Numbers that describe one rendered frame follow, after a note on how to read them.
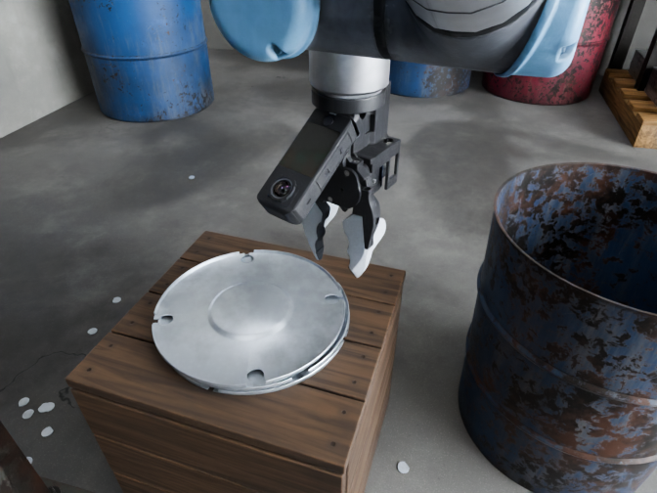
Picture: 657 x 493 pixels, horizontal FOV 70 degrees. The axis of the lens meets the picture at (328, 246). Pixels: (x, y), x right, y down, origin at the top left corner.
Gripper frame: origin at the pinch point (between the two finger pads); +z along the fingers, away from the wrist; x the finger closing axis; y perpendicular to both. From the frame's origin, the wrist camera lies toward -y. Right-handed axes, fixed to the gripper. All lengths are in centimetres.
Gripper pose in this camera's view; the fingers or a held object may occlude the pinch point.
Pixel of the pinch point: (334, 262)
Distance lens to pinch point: 55.8
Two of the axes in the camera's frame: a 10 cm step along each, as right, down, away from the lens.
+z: 0.0, 8.0, 6.0
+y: 5.9, -4.9, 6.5
